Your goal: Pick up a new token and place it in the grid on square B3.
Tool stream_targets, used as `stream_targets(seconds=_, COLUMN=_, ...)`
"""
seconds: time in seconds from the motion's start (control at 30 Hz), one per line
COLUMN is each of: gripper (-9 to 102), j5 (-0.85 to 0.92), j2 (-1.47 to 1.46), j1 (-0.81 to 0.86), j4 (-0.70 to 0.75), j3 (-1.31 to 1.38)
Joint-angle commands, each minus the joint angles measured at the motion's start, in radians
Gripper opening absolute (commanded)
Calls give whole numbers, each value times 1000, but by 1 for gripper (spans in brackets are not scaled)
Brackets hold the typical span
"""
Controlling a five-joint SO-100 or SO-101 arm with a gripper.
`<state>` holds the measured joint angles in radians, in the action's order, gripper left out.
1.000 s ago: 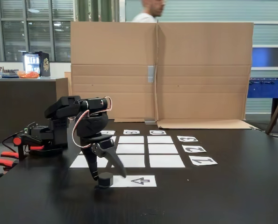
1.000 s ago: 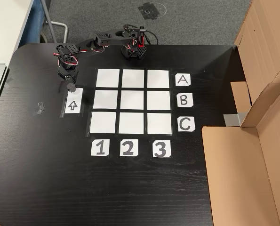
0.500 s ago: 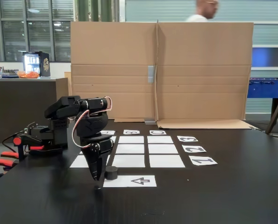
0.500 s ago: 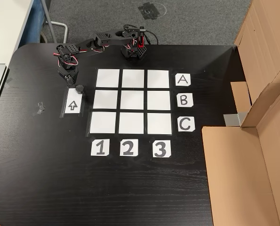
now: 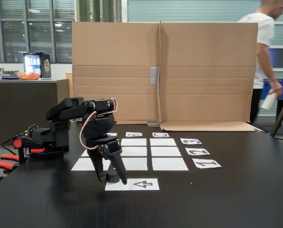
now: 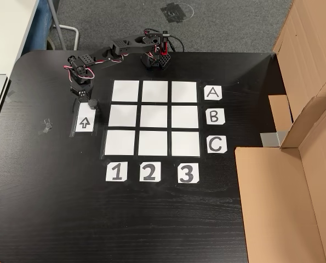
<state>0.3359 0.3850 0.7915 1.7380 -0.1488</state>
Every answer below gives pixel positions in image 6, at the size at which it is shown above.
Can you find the white paper grid square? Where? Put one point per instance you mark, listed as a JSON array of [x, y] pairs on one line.
[[184, 116], [153, 116], [152, 143], [154, 91], [184, 91], [185, 143], [123, 116], [125, 91], [120, 142]]

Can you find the paper sheet number 2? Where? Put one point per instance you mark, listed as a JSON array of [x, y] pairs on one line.
[[150, 171]]

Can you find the crumpled clear tape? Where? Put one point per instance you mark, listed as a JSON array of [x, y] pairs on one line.
[[46, 126]]

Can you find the white desk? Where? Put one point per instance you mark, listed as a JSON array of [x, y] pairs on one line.
[[6, 30]]

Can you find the paper sheet number 3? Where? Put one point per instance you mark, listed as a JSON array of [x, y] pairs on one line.
[[188, 173]]

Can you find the brown cardboard panel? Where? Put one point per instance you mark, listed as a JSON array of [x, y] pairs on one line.
[[310, 54], [275, 205]]

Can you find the black floor tape patch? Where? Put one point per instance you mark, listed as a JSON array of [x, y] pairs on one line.
[[176, 12]]

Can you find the paper sheet letter B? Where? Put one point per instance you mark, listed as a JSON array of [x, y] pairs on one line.
[[214, 117]]

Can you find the grey tape strip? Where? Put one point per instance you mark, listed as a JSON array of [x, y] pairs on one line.
[[272, 139]]

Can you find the white arrow paper sheet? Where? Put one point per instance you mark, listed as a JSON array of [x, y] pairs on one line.
[[84, 120]]

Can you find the paper sheet letter A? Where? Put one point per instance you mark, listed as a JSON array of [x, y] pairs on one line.
[[213, 93]]

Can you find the black octagonal token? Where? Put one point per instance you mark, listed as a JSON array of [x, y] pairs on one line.
[[92, 104]]

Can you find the paper sheet letter C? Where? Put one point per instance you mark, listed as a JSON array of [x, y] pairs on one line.
[[216, 145]]

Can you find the grey metal desk leg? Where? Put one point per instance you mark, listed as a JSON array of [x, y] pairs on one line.
[[60, 27]]

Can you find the paper sheet number 1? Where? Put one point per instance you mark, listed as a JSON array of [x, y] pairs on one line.
[[116, 171]]

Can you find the red and black clamp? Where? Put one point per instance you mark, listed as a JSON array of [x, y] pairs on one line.
[[164, 45]]

